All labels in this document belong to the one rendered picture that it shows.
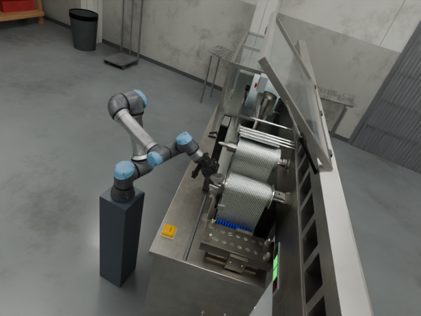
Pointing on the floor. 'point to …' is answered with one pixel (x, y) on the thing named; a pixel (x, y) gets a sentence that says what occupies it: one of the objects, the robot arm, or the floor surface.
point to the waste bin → (84, 29)
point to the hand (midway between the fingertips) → (217, 184)
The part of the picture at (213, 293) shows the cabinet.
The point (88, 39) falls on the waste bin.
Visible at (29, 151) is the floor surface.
